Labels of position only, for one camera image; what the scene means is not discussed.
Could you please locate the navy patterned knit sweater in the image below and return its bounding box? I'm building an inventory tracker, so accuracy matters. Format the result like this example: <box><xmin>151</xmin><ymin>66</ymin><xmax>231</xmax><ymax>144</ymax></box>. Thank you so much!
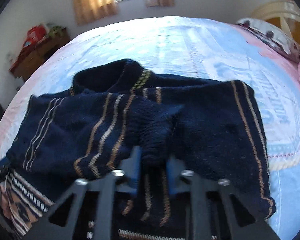
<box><xmin>4</xmin><ymin>59</ymin><xmax>276</xmax><ymax>239</ymax></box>

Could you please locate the brown wooden side table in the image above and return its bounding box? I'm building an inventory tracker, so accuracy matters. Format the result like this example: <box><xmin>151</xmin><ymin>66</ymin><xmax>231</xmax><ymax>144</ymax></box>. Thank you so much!
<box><xmin>9</xmin><ymin>28</ymin><xmax>70</xmax><ymax>81</ymax></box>

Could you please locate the red bag on table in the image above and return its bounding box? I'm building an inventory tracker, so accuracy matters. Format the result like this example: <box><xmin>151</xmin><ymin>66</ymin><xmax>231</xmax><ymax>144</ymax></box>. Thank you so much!
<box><xmin>23</xmin><ymin>24</ymin><xmax>47</xmax><ymax>47</ymax></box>

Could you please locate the green plant on table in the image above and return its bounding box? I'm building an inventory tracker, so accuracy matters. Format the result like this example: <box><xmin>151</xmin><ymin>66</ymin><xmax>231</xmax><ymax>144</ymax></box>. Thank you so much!
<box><xmin>46</xmin><ymin>23</ymin><xmax>66</xmax><ymax>38</ymax></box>

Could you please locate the light blue bed cover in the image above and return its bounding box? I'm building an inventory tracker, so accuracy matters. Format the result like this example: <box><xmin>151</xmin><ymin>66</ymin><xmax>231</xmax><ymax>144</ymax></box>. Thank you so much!
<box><xmin>0</xmin><ymin>16</ymin><xmax>300</xmax><ymax>239</ymax></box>

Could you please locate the left beige window curtain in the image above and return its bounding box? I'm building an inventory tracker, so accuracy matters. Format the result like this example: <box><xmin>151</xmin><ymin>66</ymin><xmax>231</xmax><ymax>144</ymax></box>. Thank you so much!
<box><xmin>72</xmin><ymin>0</ymin><xmax>117</xmax><ymax>25</ymax></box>

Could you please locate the white patterned pillow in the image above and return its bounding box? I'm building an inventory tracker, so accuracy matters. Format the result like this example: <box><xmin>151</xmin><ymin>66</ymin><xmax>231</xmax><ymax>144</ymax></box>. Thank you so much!
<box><xmin>236</xmin><ymin>18</ymin><xmax>299</xmax><ymax>55</ymax></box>

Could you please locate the cream wooden headboard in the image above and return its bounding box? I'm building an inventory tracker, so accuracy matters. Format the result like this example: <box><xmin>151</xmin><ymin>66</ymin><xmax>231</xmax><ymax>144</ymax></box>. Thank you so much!
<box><xmin>251</xmin><ymin>0</ymin><xmax>300</xmax><ymax>45</ymax></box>

